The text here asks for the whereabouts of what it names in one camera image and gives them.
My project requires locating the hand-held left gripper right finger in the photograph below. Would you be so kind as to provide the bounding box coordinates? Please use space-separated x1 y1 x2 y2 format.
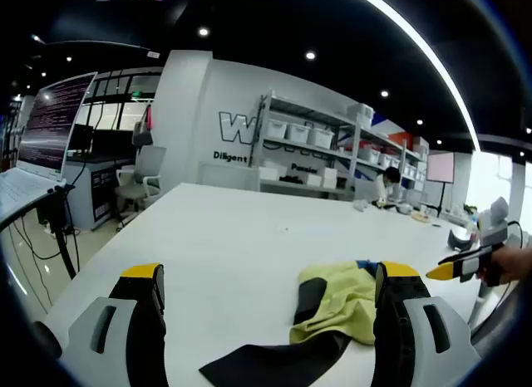
372 261 483 387

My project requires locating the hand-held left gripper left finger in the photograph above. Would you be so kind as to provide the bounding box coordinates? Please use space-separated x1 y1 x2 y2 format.
61 262 170 387

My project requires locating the yellow and blue garment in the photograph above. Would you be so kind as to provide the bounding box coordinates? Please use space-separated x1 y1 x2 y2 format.
288 260 380 346

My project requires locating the person's right hand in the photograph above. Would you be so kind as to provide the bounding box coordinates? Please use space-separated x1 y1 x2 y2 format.
477 245 532 287

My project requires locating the dark curved headset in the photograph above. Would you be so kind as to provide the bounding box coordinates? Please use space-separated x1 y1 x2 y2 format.
447 228 475 254

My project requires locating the pink screen on stand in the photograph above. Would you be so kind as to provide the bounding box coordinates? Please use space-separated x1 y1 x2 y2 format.
426 152 456 216

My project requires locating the black laptop stand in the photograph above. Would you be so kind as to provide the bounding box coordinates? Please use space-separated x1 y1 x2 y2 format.
44 184 79 281

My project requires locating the grey office desk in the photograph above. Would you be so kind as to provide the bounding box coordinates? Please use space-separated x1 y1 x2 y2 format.
65 151 139 233

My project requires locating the grey office chair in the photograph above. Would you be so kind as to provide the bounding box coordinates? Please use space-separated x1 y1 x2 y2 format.
115 145 168 224

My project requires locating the grey metal shelving unit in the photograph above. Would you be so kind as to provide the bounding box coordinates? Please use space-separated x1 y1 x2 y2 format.
248 91 430 202

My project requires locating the black monitor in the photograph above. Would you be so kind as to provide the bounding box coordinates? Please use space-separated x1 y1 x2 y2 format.
67 124 96 154

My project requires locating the hanging grey bag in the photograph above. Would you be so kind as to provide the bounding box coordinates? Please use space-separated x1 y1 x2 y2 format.
131 107 155 148

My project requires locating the row of white storage bins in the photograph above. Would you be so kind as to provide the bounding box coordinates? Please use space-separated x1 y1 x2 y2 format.
264 102 428 181

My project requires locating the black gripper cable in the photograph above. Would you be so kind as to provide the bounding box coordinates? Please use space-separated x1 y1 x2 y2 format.
505 220 526 249

